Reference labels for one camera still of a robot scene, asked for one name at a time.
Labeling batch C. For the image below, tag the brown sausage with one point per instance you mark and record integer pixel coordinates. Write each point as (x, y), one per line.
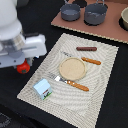
(86, 48)

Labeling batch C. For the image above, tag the light blue milk carton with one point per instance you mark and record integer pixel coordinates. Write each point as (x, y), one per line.
(42, 88)

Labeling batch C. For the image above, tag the red tomato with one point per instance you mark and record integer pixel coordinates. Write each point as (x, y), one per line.
(23, 68)

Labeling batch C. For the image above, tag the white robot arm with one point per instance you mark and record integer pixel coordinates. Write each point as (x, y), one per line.
(15, 46)

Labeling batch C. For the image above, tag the round tan plate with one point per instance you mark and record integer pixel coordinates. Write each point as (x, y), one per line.
(72, 68)

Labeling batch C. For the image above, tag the beige woven placemat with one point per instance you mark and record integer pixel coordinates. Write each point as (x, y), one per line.
(68, 103)

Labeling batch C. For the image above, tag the small grey pot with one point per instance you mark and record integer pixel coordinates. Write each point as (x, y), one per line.
(70, 12)

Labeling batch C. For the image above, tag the large grey pot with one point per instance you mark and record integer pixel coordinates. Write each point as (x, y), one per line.
(95, 13)

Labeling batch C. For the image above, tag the brown stove board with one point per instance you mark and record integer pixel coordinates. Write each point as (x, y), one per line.
(109, 29)

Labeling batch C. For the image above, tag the beige bowl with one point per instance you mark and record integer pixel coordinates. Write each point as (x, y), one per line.
(124, 16)

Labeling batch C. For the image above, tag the knife with orange handle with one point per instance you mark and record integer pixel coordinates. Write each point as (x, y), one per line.
(82, 58)

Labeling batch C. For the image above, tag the fork with orange handle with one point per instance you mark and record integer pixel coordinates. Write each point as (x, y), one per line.
(76, 85)

